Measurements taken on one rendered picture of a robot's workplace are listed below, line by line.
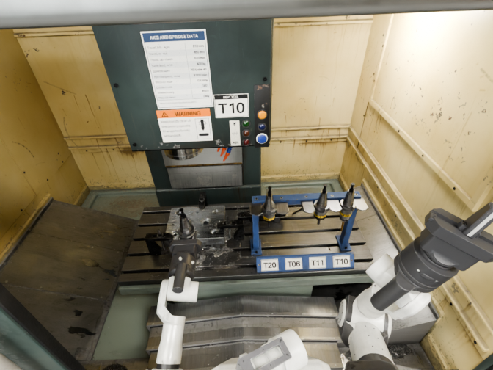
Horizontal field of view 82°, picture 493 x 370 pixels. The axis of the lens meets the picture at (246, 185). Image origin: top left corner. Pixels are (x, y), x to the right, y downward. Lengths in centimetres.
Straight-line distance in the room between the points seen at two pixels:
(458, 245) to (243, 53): 63
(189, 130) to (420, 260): 67
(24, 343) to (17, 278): 98
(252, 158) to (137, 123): 97
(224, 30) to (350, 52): 129
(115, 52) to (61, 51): 126
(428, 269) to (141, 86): 79
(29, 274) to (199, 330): 94
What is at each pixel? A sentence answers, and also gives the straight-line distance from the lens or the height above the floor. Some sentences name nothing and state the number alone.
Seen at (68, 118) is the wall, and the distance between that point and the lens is 230.
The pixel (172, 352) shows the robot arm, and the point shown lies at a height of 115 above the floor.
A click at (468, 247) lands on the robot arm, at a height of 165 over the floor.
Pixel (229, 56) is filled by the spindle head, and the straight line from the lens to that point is 82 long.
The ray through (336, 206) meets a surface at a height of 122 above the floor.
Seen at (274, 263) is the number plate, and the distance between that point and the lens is 136.
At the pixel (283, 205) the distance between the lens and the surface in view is 122.
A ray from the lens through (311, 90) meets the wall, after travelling 200.
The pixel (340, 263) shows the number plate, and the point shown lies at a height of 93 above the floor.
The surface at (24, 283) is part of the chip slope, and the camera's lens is 187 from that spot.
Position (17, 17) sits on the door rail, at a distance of 34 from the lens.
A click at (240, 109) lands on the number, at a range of 86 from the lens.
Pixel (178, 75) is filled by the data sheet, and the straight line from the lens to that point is 84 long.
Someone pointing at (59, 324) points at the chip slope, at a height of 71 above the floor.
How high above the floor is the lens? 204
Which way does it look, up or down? 38 degrees down
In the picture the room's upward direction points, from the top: 2 degrees counter-clockwise
